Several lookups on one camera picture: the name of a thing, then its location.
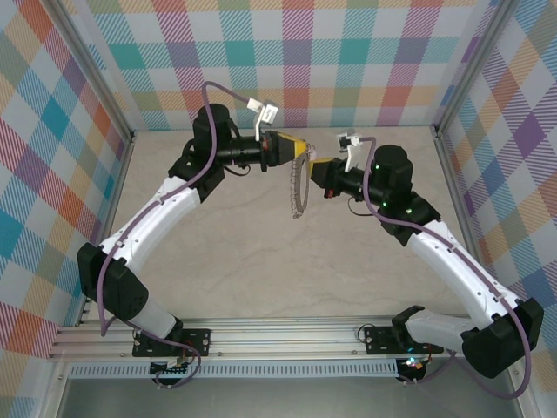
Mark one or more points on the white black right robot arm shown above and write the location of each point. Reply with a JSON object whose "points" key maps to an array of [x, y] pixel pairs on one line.
{"points": [[444, 257]]}

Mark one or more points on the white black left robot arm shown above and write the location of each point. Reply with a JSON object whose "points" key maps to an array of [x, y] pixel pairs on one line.
{"points": [[152, 222]]}

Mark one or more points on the small circuit board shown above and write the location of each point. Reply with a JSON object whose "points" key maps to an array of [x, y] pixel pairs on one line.
{"points": [[172, 370], [413, 365]]}

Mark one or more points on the white left camera bracket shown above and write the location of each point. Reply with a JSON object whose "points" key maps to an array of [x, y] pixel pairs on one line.
{"points": [[259, 128]]}

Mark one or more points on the white camera bracket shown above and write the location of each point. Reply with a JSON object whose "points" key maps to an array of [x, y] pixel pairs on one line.
{"points": [[259, 128], [350, 157]]}

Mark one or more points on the white right camera bracket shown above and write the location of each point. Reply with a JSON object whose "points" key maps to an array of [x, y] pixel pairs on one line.
{"points": [[350, 157]]}

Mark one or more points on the aluminium corner post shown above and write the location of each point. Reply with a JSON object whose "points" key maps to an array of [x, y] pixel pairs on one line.
{"points": [[474, 65], [92, 65]]}

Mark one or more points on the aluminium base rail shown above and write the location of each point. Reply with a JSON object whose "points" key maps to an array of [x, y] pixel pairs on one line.
{"points": [[283, 337]]}

